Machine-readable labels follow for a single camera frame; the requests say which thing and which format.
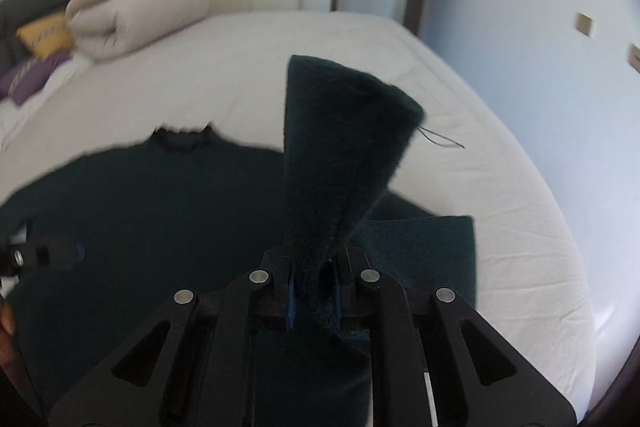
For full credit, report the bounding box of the dark grey headboard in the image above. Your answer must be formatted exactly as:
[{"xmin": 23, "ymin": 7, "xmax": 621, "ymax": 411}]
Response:
[{"xmin": 0, "ymin": 0, "xmax": 70, "ymax": 75}]

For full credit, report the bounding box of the dark green knit sweater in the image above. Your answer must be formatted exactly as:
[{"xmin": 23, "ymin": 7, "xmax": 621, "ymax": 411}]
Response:
[{"xmin": 1, "ymin": 56, "xmax": 476, "ymax": 426}]

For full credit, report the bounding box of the rolled beige duvet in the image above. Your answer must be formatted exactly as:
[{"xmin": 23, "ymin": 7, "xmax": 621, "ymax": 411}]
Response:
[{"xmin": 65, "ymin": 0, "xmax": 210, "ymax": 61}]

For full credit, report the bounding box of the yellow patterned cushion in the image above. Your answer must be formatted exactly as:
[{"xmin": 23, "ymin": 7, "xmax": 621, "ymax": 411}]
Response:
[{"xmin": 15, "ymin": 12, "xmax": 75, "ymax": 58}]

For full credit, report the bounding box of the beige wall switch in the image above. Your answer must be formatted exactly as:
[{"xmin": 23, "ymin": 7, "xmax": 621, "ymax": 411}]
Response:
[
  {"xmin": 627, "ymin": 43, "xmax": 640, "ymax": 72},
  {"xmin": 575, "ymin": 12, "xmax": 596, "ymax": 38}
]

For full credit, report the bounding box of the purple patterned cushion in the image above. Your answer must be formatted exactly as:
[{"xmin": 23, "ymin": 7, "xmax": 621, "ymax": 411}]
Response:
[{"xmin": 1, "ymin": 51, "xmax": 72, "ymax": 106}]

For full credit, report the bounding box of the white bed mattress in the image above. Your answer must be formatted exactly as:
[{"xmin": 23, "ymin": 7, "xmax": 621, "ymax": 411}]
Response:
[{"xmin": 1, "ymin": 13, "xmax": 594, "ymax": 426}]

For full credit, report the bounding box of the person left hand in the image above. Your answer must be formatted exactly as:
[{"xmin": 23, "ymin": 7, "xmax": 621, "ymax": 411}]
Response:
[{"xmin": 0, "ymin": 300, "xmax": 22, "ymax": 377}]

